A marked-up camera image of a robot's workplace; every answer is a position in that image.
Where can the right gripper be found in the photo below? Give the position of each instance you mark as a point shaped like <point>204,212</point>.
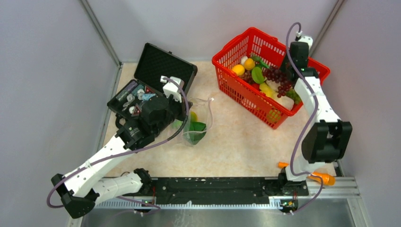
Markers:
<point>282,68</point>

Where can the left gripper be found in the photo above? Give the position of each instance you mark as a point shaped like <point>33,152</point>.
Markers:
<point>182,106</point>

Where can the green toy pepper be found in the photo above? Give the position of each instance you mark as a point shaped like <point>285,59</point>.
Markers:
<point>177,124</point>

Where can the dark red toy grapes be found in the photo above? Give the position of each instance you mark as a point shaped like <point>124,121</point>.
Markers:
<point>278,81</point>

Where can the yellow green toy fruit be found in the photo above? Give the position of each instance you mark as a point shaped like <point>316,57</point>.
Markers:
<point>193,116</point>

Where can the green toy cucumber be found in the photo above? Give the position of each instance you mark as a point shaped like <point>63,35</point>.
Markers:
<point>259,62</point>

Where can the clear zip top bag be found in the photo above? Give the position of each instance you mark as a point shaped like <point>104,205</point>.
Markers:
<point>200,120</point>

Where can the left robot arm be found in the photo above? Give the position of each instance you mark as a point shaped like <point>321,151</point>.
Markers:
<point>83,188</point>

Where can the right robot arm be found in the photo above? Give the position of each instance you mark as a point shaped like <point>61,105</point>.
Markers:
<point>325,136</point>

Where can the red triangle card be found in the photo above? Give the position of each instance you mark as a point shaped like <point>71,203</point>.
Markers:
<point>135,110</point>

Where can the green toy grapes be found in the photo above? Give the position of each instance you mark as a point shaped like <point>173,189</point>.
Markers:
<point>294,96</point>

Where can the green toy leaf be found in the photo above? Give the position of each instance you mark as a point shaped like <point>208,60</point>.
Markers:
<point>257,75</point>

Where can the black poker chip case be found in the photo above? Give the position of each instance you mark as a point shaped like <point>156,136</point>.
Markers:
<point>153,63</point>

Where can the yellow toy lemon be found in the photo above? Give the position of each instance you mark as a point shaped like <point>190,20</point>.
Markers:
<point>249,64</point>

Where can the purple toy grapes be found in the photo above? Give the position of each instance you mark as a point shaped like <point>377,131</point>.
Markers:
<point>247,77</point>

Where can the orange toy carrot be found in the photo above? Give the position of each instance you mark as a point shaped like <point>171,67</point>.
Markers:
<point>326,179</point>

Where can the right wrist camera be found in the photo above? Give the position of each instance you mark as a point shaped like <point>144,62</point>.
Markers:
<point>300,37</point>

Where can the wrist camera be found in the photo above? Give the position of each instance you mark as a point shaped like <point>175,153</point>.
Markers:
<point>170,89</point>
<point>300,37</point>

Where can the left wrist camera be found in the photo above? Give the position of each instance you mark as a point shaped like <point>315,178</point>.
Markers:
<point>170,89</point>

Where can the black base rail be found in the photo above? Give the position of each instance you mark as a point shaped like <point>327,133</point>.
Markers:
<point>219,190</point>

